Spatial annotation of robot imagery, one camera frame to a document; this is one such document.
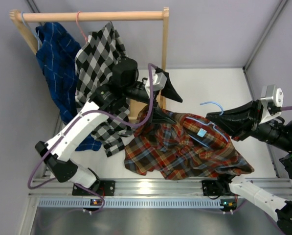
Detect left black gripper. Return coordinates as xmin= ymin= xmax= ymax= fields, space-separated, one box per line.
xmin=123 ymin=72 xmax=182 ymax=124

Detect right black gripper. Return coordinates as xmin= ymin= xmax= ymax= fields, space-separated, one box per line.
xmin=205 ymin=99 xmax=292 ymax=153

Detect light blue hanger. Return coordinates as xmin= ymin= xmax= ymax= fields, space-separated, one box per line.
xmin=21 ymin=12 xmax=42 ymax=50
xmin=184 ymin=100 xmax=232 ymax=149

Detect red orange plaid shirt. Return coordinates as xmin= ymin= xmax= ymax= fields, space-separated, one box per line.
xmin=124 ymin=110 xmax=254 ymax=180

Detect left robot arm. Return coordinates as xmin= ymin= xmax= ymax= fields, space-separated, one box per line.
xmin=35 ymin=58 xmax=183 ymax=195

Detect black white checkered shirt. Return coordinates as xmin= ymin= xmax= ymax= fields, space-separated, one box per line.
xmin=75 ymin=22 xmax=133 ymax=157

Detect pink hanger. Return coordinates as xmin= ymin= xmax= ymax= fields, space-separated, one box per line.
xmin=76 ymin=11 xmax=88 ymax=43

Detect blue plaid shirt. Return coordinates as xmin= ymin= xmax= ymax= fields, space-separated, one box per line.
xmin=35 ymin=22 xmax=102 ymax=152

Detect wooden clothes rack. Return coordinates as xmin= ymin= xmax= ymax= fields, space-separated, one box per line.
xmin=9 ymin=7 xmax=170 ymax=123

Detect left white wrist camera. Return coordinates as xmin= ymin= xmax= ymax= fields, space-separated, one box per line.
xmin=145 ymin=72 xmax=167 ymax=94

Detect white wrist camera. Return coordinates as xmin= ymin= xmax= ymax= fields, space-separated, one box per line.
xmin=145 ymin=72 xmax=167 ymax=94
xmin=259 ymin=85 xmax=284 ymax=124

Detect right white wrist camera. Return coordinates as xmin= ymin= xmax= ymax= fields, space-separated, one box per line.
xmin=259 ymin=85 xmax=284 ymax=124

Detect perforated cable duct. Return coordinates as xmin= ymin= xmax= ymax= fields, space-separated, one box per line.
xmin=39 ymin=198 xmax=226 ymax=209

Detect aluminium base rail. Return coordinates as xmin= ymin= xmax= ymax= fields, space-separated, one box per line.
xmin=29 ymin=178 xmax=292 ymax=199

